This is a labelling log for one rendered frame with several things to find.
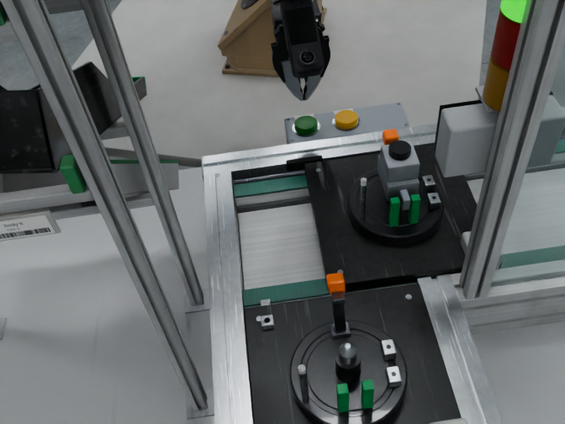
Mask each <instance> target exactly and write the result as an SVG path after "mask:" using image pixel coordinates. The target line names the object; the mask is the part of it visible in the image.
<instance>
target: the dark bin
mask: <svg viewBox="0 0 565 424"><path fill-rule="evenodd" d="M72 71H73V73H74V75H75V78H76V80H77V83H78V85H79V88H80V89H81V92H82V96H83V97H84V99H85V102H86V104H87V107H88V109H89V112H90V114H91V116H92V120H93V122H94V124H95V126H96V128H97V131H98V133H99V135H101V134H102V133H103V132H104V131H105V130H106V129H108V128H109V127H110V126H111V125H112V124H114V123H115V122H116V121H117V120H118V119H120V118H121V117H122V114H121V112H120V110H119V106H118V103H117V101H116V98H115V96H114V92H113V89H112V87H111V84H110V82H109V79H108V77H105V76H104V75H103V74H102V72H101V71H100V70H99V69H98V68H97V67H96V66H95V65H94V64H93V63H92V62H91V61H89V62H87V63H85V64H83V65H81V66H79V67H77V68H76V69H74V70H72ZM132 79H133V82H134V85H135V89H136V92H137V94H138V97H139V100H141V99H142V98H144V97H145V96H146V95H147V90H146V84H145V77H132ZM67 155H73V154H72V152H71V149H70V147H69V145H68V143H67V141H66V138H65V136H64V135H63V132H62V130H61V127H60V126H59V124H58V122H57V120H56V118H55V115H54V113H53V111H52V109H51V107H50V105H49V102H48V100H47V98H46V96H45V94H44V92H43V90H42V88H41V86H40V84H37V85H36V86H34V87H32V88H30V89H28V90H7V89H5V88H4V87H2V86H0V174H3V173H55V172H58V171H59V170H60V165H61V158H62V157H63V156H67Z"/></svg>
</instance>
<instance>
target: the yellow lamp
mask: <svg viewBox="0 0 565 424"><path fill-rule="evenodd" d="M509 74H510V70H506V69H504V68H503V67H501V66H499V65H497V64H496V63H495V62H494V61H493V59H492V57H491V55H490V58H489V63H488V70H487V75H486V79H485V83H484V87H483V101H484V102H485V103H486V104H487V105H488V106H489V107H490V108H492V109H494V110H497V111H499V112H500V110H501V106H502V102H503V99H504V92H505V89H506V85H507V81H508V77H509Z"/></svg>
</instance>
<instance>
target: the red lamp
mask: <svg viewBox="0 0 565 424"><path fill-rule="evenodd" d="M519 32H520V23H518V22H515V21H513V20H511V19H509V18H507V17H506V16H505V15H504V14H503V13H502V11H501V9H500V10H499V16H498V21H497V25H496V30H495V34H494V42H493V46H492V50H491V57H492V59H493V61H494V62H495V63H496V64H497V65H499V66H501V67H503V68H504V69H506V70H510V68H511V64H512V61H513V56H514V53H515V47H516V43H517V39H518V35H519Z"/></svg>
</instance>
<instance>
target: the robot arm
mask: <svg viewBox="0 0 565 424"><path fill-rule="evenodd" d="M276 3H277V6H276V5H275V4H276ZM271 9H272V24H273V31H274V32H273V33H274V36H275V38H276V42H275V43H271V47H272V64H273V67H274V69H275V71H276V72H277V74H278V76H280V78H281V79H282V81H283V82H284V84H285V85H286V86H287V88H288V90H289V91H290V92H291V93H292V94H293V95H294V96H295V97H296V98H297V99H299V100H300V101H304V100H305V101H306V100H308V99H309V97H310V96H311V95H312V94H313V92H314V91H315V89H316V88H317V87H318V85H319V82H320V80H321V78H322V77H323V75H324V74H325V70H326V68H327V66H328V64H329V62H330V47H329V41H330V38H329V36H328V35H323V31H324V30H325V26H324V25H323V24H322V23H321V14H320V11H319V6H318V3H317V0H314V1H313V2H312V0H271ZM303 77H304V80H305V86H304V93H303V89H302V88H301V82H300V78H303Z"/></svg>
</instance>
